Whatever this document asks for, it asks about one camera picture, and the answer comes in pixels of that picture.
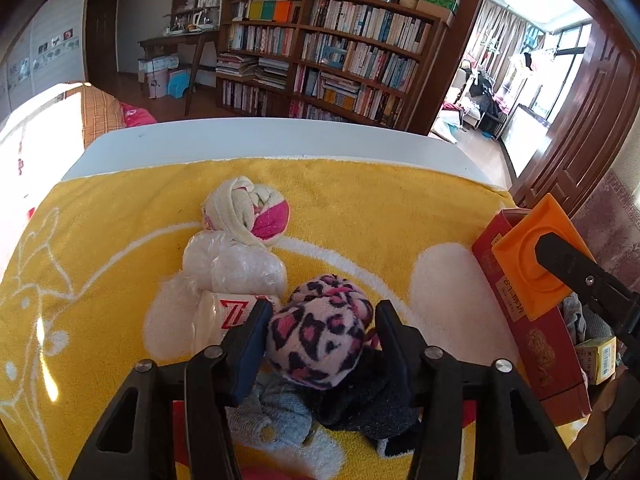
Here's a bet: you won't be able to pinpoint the carved brown wooden door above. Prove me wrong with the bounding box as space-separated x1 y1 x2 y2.
510 0 640 223

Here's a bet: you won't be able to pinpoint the cream and pink sock ball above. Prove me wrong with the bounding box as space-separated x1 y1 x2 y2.
202 176 292 249

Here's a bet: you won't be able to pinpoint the white packet red print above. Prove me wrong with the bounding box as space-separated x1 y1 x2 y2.
192 289 274 357

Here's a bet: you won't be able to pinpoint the blue plastic stool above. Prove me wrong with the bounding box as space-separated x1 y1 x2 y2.
167 67 197 99

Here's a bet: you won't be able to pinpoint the rows of shelved books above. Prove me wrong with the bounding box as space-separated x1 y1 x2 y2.
220 0 435 127

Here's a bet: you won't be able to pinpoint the wooden desk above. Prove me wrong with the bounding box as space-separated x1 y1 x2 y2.
137 30 222 117

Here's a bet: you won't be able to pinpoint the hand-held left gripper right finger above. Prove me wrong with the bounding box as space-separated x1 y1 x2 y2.
376 300 581 480

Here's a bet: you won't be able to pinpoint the red metal tin container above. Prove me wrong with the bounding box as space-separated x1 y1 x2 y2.
471 207 595 425

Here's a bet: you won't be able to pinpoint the black glitter sock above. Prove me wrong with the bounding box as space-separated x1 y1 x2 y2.
305 345 422 457

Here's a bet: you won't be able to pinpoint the white and pink bin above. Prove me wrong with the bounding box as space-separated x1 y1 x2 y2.
147 70 171 99

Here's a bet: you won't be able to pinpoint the dark wooden room door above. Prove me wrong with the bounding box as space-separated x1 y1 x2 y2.
85 0 122 77

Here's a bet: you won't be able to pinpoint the leopard print sock ball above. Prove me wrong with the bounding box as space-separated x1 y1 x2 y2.
265 274 376 391

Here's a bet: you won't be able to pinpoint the white sliding door wardrobe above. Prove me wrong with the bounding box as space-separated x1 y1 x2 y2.
0 0 92 122

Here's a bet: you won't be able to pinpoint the orange plastic mount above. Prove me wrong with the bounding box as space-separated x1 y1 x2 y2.
491 193 597 321

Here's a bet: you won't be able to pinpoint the wooden bookshelf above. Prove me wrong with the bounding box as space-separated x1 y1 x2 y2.
216 0 449 129

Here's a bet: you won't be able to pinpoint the small wooden desktop shelf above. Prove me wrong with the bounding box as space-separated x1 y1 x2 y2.
167 0 224 34

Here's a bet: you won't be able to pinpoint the orange plaid pillow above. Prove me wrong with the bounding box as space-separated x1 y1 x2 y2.
80 85 127 150

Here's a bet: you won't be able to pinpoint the pink cushion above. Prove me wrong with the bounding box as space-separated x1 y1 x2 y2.
119 102 158 127

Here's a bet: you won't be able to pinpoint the white storage box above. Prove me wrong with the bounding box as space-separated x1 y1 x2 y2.
137 55 181 83

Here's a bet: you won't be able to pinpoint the small yellow carton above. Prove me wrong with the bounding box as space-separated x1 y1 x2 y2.
575 336 619 386

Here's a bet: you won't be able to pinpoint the clothes rack with clothes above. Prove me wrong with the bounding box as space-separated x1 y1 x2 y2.
459 55 507 137

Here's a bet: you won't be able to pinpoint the light grey knit sock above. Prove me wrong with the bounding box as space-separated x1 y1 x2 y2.
225 375 322 450

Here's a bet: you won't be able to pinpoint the grey glove black fingertips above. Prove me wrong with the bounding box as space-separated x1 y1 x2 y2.
562 292 615 347

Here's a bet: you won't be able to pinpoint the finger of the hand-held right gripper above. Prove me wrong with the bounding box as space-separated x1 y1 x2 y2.
535 232 640 356

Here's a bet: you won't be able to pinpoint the white plastic bag bundle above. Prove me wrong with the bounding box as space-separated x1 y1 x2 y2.
181 230 287 297

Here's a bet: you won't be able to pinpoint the yellow white patterned towel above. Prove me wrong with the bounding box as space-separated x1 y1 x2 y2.
0 156 593 480

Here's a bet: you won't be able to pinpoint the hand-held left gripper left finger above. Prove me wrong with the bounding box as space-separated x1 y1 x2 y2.
70 300 273 480

